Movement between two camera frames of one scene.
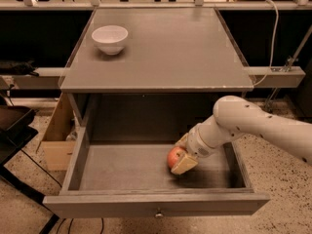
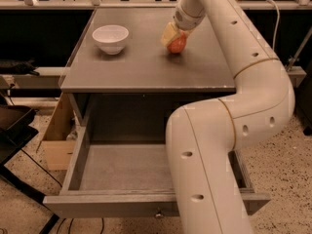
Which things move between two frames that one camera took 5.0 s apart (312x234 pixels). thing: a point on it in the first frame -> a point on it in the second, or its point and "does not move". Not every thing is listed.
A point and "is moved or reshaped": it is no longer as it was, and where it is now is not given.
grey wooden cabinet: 174,64 does not move
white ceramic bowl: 110,39 does not move
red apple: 175,155 is moved or reshaped
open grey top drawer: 135,179 does not move
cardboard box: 59,138 does not move
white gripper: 196,143 -> 184,20
